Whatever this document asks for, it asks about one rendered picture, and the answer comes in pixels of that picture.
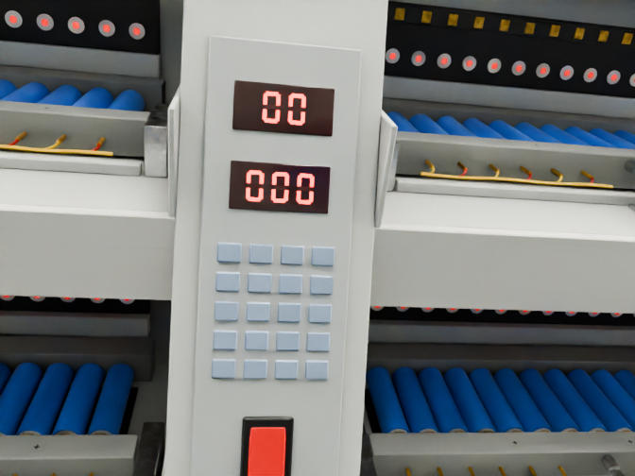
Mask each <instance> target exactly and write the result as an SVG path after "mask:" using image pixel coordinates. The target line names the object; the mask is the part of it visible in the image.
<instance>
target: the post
mask: <svg viewBox="0 0 635 476"><path fill-rule="evenodd" d="M387 3H388V0H184V8H183V31H182V54H181V77H180V121H179V145H178V168H177V191H176V213H175V237H174V260H173V282H172V305H171V329H170V351H169V374H168V397H167V421H166V443H165V466H164V476H190V469H191V448H192V426H193V404H194V382H195V360H196V339H197V296H198V275H199V253H200V232H201V210H202V188H203V166H204V145H205V123H206V101H207V79H208V58H209V37H210V36H211V35H212V36H222V37H232V38H241V39H251V40H260V41H271V42H280V43H298V44H309V45H318V46H328V47H337V48H348V49H357V50H361V51H362V61H361V78H360V94H359V112H358V128H357V144H356V161H355V177H354V193H353V210H352V242H351V258H350V275H349V292H348V308H347V325H346V341H345V357H344V374H343V390H342V407H341V423H340V439H339V456H338V472H337V476H360V463H361V447H362V432H363V415H364V399H365V383H366V367H367V352H368V336H369V305H370V289H371V273H372V257H373V241H374V225H375V210H376V194H377V178H378V161H379V146H380V130H381V114H382V98H383V82H384V67H385V51H386V19H387Z"/></svg>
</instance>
